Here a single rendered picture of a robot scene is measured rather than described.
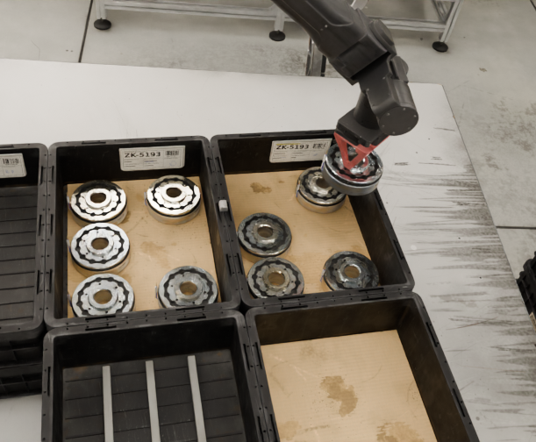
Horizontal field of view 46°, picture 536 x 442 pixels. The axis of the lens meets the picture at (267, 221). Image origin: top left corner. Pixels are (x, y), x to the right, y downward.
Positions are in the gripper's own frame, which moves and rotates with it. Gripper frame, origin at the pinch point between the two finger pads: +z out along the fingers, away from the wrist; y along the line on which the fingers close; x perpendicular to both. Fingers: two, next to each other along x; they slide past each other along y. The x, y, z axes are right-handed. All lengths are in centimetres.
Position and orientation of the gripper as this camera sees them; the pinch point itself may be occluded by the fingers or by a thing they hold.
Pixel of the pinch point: (356, 157)
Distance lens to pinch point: 110.8
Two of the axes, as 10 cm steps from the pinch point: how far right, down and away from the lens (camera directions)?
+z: -1.5, 6.2, 7.7
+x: -7.5, -5.7, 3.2
